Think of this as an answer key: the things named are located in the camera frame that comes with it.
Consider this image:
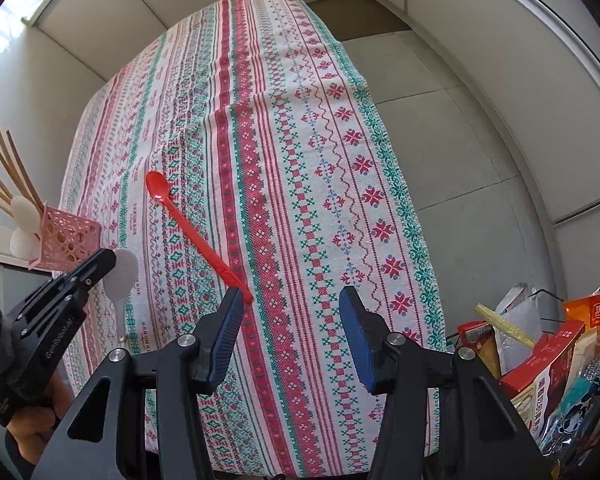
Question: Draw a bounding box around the orange snack packet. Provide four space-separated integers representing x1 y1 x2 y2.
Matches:
561 289 600 342

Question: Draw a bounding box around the black wire rack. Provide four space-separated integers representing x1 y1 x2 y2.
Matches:
529 287 567 322

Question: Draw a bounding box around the white paper bag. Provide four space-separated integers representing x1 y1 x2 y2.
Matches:
494 284 544 362

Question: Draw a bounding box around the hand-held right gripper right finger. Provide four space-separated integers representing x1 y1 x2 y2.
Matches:
338 285 552 480

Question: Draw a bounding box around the pink perforated utensil holder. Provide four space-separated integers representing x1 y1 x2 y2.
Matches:
30 204 102 274

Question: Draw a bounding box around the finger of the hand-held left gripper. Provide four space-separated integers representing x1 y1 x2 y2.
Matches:
64 248 118 294

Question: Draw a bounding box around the person's left hand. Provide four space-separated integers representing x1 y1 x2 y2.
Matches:
6 374 75 468

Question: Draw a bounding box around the yellow bag sealing strip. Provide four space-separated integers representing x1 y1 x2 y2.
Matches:
475 303 537 349

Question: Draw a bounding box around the red green patterned tablecloth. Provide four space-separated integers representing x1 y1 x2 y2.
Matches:
60 0 449 467

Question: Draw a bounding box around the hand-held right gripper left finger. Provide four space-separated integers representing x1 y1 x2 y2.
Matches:
39 287 246 480

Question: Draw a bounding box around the red long-handled plastic spoon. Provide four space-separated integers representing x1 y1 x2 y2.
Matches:
145 170 255 305

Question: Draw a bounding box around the white plastic spoon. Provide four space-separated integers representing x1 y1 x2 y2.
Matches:
10 195 44 237

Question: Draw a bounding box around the teal panda print packet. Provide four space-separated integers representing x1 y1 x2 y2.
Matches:
539 374 600 457

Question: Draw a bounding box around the red snack packet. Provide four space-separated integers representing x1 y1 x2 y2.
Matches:
455 322 502 377

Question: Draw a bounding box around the beige snack packet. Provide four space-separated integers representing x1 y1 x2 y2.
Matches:
509 384 552 437

